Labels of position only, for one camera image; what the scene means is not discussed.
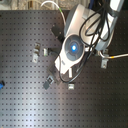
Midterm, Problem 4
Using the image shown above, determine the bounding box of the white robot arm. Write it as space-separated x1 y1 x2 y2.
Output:
55 0 122 84

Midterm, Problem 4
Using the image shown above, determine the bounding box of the black perforated breadboard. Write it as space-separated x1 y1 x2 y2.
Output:
0 11 128 128

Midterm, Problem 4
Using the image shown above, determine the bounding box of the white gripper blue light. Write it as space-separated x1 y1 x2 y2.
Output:
48 35 84 84

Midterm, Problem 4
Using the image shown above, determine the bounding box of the metal cable clip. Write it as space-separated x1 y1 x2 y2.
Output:
68 84 74 90
100 49 109 69
32 42 40 63
43 48 53 56

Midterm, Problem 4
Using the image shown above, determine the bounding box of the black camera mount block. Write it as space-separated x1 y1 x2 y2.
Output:
51 25 64 42

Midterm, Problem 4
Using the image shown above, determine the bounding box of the metal cable clip right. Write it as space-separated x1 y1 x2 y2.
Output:
100 49 109 69

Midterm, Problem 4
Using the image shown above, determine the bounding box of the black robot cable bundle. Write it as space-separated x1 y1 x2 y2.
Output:
55 0 116 84

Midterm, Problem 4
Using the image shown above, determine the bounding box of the metal cable clip left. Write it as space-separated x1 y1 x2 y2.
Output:
32 42 40 63

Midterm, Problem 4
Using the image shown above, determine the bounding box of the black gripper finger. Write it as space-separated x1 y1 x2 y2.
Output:
43 76 54 90

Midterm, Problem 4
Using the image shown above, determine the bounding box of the metal cable clip centre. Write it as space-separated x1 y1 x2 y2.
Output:
43 48 53 56

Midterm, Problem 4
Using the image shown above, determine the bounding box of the metal cable clip bottom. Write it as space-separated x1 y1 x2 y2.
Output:
68 84 74 90

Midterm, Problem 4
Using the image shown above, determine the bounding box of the white cable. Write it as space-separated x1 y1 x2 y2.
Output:
40 0 128 60

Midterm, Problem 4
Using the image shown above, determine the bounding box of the blue object at edge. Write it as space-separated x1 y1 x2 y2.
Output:
0 81 4 89

